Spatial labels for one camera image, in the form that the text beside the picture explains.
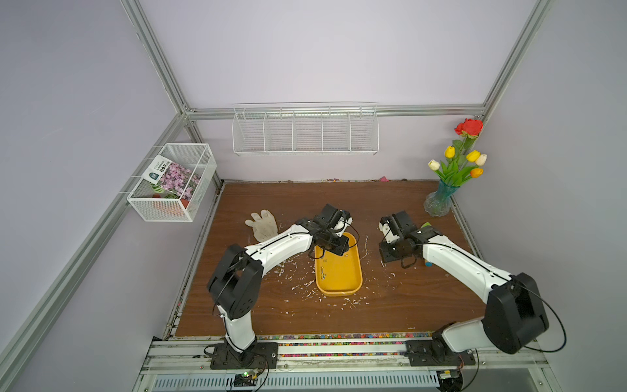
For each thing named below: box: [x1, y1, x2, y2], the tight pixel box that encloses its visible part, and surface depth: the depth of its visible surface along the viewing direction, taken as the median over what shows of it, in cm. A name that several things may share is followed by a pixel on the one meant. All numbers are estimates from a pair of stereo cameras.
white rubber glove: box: [244, 209, 279, 243], surface depth 107 cm
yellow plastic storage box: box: [314, 231, 363, 297], surface depth 91 cm
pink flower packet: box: [142, 155, 202, 201], surface depth 75 cm
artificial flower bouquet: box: [427, 118, 488, 188], surface depth 91 cm
